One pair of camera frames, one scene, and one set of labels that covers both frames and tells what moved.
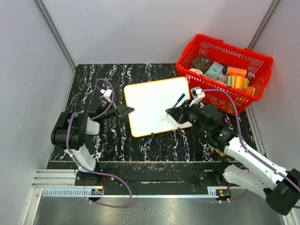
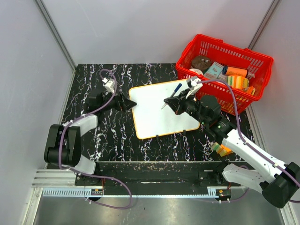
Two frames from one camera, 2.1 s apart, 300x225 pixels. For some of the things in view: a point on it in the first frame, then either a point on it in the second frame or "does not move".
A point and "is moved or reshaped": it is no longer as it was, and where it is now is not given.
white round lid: (198, 71) does not move
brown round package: (201, 62) does not move
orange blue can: (231, 71) does not move
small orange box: (251, 90) does not move
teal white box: (213, 71) does not move
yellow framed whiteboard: (147, 103) is moved or reshaped
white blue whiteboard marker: (182, 96) is moved or reshaped
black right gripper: (179, 114) -> (176, 103)
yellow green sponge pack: (237, 81) does not move
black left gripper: (123, 110) -> (121, 101)
